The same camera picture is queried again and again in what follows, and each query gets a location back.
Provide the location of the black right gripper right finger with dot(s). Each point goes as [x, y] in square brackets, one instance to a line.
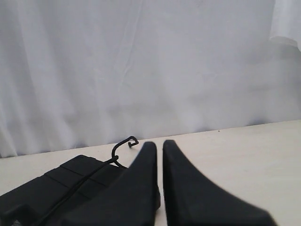
[191, 199]

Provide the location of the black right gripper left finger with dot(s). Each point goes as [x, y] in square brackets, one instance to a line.
[132, 200]

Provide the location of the black plastic carrying case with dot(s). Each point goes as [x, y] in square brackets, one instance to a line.
[30, 201]

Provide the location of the white backdrop curtain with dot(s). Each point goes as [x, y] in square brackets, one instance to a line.
[76, 73]

